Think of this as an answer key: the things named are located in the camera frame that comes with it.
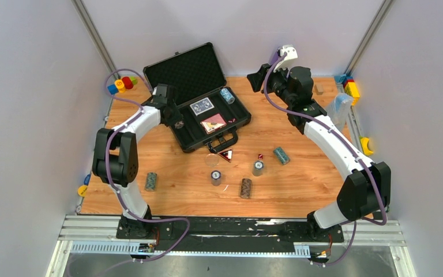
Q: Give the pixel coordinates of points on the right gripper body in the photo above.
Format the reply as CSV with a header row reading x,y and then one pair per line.
x,y
276,80

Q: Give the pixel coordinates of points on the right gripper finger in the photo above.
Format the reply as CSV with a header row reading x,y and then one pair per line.
x,y
263,70
255,80

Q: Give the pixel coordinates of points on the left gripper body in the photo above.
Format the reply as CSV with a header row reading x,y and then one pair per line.
x,y
174,116

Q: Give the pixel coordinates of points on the light blue chip stack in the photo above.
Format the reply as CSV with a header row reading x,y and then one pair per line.
x,y
227,95

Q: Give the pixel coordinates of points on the black poker case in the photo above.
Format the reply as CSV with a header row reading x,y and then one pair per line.
x,y
197,74

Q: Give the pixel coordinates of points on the green blue chip stack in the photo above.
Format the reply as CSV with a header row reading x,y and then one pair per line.
x,y
281,155

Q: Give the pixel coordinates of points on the tan blue chip stack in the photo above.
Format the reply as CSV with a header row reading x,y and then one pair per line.
x,y
179,125

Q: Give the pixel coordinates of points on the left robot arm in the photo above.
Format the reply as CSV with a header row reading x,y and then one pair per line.
x,y
115,159

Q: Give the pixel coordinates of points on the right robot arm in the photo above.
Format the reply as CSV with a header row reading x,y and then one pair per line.
x,y
366,184

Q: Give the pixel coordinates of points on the blue card deck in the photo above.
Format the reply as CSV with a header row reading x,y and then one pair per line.
x,y
201,106

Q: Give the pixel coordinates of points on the red card deck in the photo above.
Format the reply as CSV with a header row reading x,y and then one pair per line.
x,y
213,123

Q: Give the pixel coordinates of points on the small wooden block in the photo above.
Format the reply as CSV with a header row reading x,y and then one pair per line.
x,y
319,89

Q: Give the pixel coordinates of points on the green cylinder block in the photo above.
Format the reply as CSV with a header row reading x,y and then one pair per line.
x,y
133,80

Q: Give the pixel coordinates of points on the red cylinder block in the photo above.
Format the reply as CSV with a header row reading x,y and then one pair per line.
x,y
127,82

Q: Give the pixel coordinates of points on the yellow cylinder block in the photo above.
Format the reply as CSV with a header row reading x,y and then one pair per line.
x,y
120,86

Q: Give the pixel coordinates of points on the clear round dealer button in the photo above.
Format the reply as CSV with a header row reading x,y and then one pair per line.
x,y
212,160

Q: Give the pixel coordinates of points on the grey green chip stack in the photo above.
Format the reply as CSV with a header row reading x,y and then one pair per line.
x,y
150,182

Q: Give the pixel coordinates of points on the black red triangle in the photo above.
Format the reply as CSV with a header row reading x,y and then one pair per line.
x,y
226,155

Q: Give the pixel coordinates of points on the clear plastic bag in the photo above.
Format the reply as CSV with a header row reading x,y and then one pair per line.
x,y
339,108

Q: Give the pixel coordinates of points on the yellow lego block stack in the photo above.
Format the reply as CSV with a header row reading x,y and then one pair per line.
x,y
351,89

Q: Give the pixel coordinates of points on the brown chip stack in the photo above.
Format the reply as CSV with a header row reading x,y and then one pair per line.
x,y
246,186

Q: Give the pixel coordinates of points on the yellow curved block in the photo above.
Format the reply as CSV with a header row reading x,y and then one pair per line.
x,y
367,146

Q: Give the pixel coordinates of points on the yellow round disc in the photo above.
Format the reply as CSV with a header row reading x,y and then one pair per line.
x,y
82,190

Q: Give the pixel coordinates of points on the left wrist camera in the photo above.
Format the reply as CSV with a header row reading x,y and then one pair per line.
x,y
162,90

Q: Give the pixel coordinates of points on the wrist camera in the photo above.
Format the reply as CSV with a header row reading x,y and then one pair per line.
x,y
162,90
286,54

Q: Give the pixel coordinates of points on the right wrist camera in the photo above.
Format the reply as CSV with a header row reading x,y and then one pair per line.
x,y
286,54

